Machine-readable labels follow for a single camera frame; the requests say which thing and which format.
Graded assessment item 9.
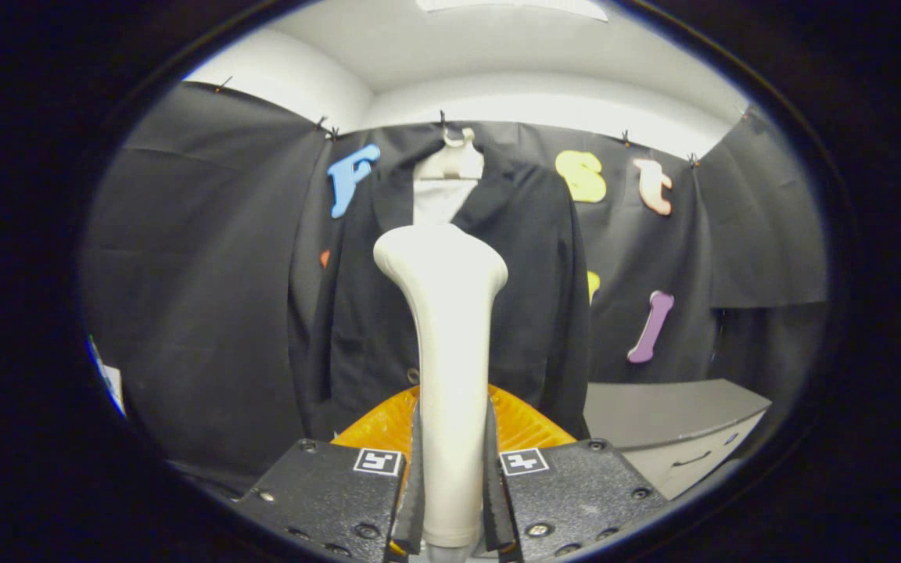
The row of black clips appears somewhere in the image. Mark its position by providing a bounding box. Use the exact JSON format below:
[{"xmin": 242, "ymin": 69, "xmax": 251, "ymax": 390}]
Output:
[{"xmin": 216, "ymin": 74, "xmax": 750, "ymax": 169}]

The black suit jacket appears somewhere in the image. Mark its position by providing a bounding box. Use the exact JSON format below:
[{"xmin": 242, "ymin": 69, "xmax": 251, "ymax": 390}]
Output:
[{"xmin": 288, "ymin": 127, "xmax": 594, "ymax": 443}]

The black backdrop cloth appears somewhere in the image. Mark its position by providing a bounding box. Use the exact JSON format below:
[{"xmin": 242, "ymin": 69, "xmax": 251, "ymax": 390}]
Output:
[{"xmin": 83, "ymin": 82, "xmax": 831, "ymax": 479}]

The ceiling light panel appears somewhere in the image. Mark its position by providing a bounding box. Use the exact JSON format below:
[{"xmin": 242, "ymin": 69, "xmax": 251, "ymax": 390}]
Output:
[{"xmin": 417, "ymin": 0, "xmax": 609, "ymax": 22}]

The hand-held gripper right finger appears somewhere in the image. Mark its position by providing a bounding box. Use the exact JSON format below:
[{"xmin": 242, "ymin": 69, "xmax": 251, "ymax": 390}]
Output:
[{"xmin": 484, "ymin": 385, "xmax": 669, "ymax": 563}]

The grey cabinet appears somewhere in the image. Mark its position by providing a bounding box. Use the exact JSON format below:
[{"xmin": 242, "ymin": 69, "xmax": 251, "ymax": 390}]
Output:
[{"xmin": 583, "ymin": 378, "xmax": 774, "ymax": 501}]

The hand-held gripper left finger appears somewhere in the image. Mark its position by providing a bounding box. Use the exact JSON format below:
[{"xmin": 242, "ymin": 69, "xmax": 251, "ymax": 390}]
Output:
[{"xmin": 232, "ymin": 385, "xmax": 425, "ymax": 563}]

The white garment steamer head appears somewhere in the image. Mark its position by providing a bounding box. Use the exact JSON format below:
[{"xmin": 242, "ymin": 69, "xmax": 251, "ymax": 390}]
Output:
[{"xmin": 373, "ymin": 224, "xmax": 509, "ymax": 550}]

